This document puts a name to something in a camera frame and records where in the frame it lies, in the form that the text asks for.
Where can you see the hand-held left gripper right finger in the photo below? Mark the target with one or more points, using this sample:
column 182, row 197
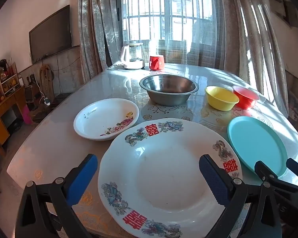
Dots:
column 213, row 183

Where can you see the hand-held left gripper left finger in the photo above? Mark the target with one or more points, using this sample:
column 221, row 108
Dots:
column 82, row 181

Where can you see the large white dragon print plate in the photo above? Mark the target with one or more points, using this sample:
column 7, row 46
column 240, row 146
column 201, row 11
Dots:
column 164, row 168

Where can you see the yellow plastic bowl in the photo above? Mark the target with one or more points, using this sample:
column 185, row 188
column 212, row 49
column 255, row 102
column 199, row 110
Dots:
column 221, row 99

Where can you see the teal plastic plate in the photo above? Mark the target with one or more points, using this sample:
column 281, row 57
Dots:
column 255, row 143

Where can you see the white floral deep plate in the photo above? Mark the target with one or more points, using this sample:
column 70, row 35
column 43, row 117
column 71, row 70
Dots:
column 101, row 119

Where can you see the red plastic bowl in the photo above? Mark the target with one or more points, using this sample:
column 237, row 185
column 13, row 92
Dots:
column 247, row 100

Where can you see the white power strip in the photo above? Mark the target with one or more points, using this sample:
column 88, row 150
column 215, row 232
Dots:
column 46, row 101

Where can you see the orange wooden cabinet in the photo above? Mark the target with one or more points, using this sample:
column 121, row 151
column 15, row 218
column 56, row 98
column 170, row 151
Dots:
column 0, row 124

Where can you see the stainless steel basin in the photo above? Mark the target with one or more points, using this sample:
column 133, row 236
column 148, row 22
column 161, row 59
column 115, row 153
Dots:
column 168, row 91

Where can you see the wooden shelf with ornaments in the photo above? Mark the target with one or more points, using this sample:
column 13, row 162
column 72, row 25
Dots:
column 8, row 76

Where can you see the grey velvet curtain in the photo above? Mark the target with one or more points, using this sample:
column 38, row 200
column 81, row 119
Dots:
column 96, row 29
column 253, row 42

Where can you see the red mug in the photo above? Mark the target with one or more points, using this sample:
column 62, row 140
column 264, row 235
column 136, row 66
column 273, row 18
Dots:
column 156, row 63

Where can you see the barred window with sheer curtain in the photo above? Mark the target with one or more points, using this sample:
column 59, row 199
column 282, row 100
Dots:
column 168, row 12

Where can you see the wall television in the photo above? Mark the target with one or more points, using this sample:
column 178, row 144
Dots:
column 51, row 34

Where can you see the framed wall picture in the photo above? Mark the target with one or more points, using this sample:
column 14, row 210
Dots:
column 286, row 10

